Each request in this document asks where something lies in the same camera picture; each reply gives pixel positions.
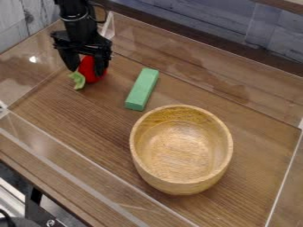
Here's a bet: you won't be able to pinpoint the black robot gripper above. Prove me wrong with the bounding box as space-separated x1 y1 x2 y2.
50 17 112 77

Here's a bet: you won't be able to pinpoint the red plush strawberry green leaves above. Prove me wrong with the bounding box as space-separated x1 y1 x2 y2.
67 56 106 90

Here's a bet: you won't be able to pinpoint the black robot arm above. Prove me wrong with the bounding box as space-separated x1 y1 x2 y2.
49 0 112 77

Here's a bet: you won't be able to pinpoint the green rectangular block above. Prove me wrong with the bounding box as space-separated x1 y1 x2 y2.
124 68 158 111

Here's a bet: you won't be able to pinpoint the light wooden bowl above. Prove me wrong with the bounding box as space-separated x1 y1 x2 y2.
129 105 234 195

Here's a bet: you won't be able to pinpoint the black table leg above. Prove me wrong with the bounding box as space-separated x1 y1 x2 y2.
25 188 42 222

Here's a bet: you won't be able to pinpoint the clear acrylic corner bracket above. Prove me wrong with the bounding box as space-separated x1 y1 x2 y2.
98 12 114 40

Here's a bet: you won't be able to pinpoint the black cable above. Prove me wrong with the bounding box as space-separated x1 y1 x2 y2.
0 208 15 227

